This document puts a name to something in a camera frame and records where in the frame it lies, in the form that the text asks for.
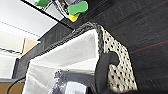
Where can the green yellow toy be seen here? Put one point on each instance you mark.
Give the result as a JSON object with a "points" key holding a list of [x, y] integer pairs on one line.
{"points": [[78, 8]]}

